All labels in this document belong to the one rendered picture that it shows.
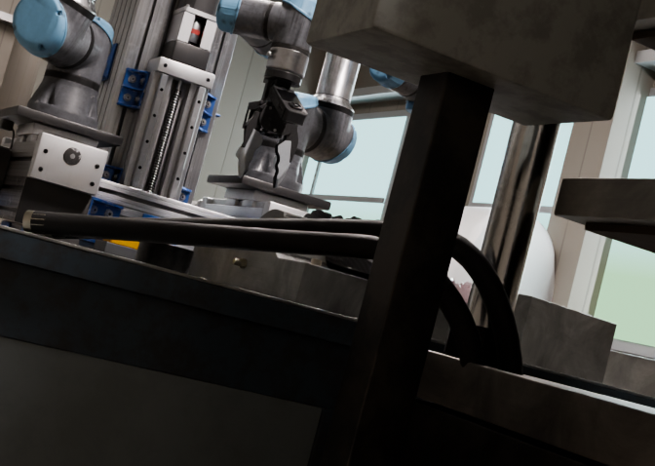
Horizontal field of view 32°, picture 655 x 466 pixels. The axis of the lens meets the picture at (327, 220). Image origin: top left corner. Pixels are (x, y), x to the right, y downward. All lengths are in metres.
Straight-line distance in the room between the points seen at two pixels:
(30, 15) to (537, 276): 3.66
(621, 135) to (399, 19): 4.58
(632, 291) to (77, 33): 3.62
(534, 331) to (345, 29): 0.91
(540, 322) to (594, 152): 3.75
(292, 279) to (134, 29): 1.13
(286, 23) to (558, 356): 0.78
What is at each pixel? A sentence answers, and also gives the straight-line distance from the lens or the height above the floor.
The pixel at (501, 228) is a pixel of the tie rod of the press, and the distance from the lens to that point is 1.46.
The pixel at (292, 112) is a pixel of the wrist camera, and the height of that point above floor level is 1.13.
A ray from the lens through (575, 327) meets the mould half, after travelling 2.03.
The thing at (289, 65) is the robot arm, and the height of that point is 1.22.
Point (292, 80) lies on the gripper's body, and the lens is 2.15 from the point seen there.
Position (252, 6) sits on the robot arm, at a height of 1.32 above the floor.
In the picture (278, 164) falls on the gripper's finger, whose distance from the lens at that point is 2.14.
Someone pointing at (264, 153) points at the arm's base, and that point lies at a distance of 2.58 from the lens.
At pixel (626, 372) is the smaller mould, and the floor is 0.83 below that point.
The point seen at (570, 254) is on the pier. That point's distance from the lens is 5.59.
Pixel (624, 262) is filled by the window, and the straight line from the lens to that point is 5.55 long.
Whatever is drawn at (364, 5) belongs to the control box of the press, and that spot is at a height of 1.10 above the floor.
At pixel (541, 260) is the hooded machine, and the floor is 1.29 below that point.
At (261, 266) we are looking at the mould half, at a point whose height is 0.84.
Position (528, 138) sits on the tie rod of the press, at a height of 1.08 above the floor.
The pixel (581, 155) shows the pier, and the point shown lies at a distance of 5.74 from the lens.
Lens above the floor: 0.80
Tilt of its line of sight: 4 degrees up
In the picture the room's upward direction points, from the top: 15 degrees clockwise
